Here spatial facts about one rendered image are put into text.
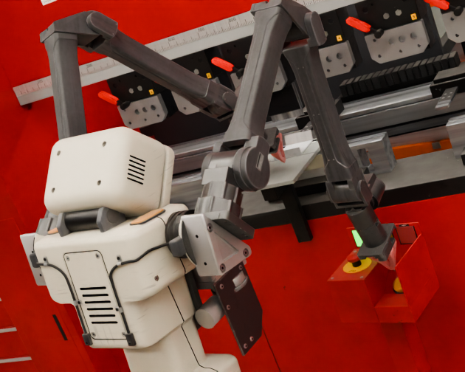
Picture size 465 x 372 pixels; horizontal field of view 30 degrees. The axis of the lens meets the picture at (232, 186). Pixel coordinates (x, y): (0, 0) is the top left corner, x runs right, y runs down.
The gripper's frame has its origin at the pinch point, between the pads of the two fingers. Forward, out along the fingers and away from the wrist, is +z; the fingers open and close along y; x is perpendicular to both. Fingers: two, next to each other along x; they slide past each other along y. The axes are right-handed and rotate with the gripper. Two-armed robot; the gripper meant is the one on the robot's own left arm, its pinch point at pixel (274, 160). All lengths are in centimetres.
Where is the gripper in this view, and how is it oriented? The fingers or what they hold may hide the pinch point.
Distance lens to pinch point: 225.2
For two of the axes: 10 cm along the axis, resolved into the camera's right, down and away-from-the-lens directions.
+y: -8.5, 1.6, 5.1
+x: -1.9, 8.0, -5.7
